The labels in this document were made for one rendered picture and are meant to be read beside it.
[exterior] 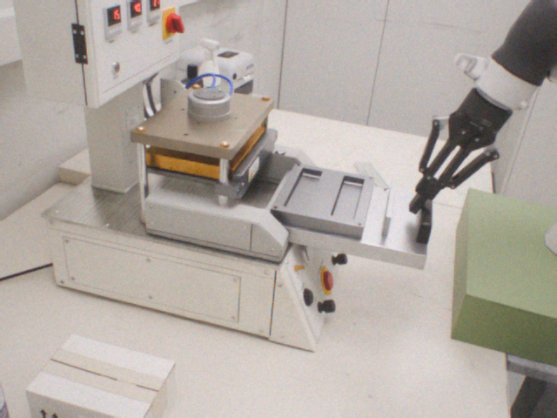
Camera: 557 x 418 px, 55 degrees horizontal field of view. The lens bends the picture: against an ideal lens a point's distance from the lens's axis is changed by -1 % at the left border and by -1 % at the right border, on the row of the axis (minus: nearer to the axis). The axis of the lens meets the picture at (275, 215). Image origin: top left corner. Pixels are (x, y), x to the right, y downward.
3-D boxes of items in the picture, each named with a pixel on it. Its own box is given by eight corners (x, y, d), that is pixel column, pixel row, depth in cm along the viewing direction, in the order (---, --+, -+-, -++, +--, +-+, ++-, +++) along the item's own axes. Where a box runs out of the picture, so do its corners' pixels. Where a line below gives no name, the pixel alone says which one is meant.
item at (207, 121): (100, 172, 95) (93, 103, 88) (172, 116, 121) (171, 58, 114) (229, 198, 90) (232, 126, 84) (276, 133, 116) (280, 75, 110)
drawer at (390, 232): (256, 239, 96) (259, 201, 92) (285, 185, 115) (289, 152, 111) (422, 274, 91) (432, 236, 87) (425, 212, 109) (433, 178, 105)
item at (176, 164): (144, 171, 96) (141, 123, 91) (191, 129, 115) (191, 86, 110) (234, 190, 93) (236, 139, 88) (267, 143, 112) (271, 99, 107)
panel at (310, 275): (317, 344, 100) (284, 262, 92) (341, 256, 125) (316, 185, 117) (326, 343, 99) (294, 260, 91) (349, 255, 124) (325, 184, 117)
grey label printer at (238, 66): (173, 98, 196) (172, 51, 187) (200, 84, 212) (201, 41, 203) (232, 111, 188) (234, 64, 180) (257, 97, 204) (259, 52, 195)
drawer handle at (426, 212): (416, 242, 92) (420, 223, 90) (418, 202, 105) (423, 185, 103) (427, 245, 92) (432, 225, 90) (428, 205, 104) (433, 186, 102)
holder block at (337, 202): (269, 220, 95) (270, 207, 93) (294, 173, 112) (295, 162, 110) (361, 239, 92) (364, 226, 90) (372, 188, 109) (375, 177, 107)
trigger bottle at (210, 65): (191, 111, 186) (191, 38, 173) (210, 106, 191) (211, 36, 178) (208, 118, 181) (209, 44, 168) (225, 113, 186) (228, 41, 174)
